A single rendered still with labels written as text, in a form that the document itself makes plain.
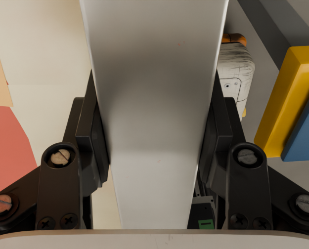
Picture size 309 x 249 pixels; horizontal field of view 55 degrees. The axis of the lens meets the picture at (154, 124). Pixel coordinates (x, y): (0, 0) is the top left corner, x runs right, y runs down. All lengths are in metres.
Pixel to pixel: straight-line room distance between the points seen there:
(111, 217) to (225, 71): 0.95
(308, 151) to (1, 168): 0.28
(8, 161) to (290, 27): 0.35
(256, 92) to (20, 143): 1.53
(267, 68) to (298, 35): 1.17
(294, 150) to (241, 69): 0.85
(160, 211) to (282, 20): 0.33
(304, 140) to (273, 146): 0.04
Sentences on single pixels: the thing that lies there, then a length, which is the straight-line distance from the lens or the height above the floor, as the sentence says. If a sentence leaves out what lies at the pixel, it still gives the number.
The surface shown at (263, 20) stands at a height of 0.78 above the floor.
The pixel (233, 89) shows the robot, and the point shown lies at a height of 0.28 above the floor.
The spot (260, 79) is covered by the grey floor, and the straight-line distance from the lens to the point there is 1.61.
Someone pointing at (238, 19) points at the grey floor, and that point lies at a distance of 1.37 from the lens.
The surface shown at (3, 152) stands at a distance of 0.20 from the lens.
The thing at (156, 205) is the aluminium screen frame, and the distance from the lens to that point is 0.16.
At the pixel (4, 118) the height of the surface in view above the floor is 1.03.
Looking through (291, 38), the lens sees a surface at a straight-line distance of 0.40.
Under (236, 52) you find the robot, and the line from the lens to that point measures 1.21.
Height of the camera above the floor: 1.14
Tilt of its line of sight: 43 degrees down
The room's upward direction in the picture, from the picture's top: 174 degrees clockwise
